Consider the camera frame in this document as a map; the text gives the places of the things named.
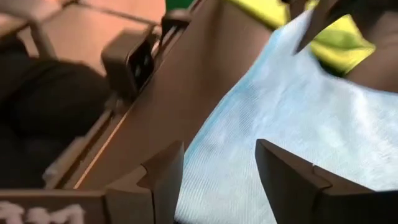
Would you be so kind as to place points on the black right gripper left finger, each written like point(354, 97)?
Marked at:
point(161, 177)

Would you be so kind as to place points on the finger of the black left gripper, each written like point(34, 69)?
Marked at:
point(320, 15)

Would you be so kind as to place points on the black table-level camera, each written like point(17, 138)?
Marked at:
point(124, 62)

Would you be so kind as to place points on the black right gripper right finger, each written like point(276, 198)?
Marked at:
point(289, 186)

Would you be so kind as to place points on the lime green microfiber towel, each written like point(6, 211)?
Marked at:
point(342, 43)

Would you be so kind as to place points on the bright blue microfiber towel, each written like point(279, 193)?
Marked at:
point(295, 109)

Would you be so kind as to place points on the black padded seat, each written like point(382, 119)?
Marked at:
point(46, 109)

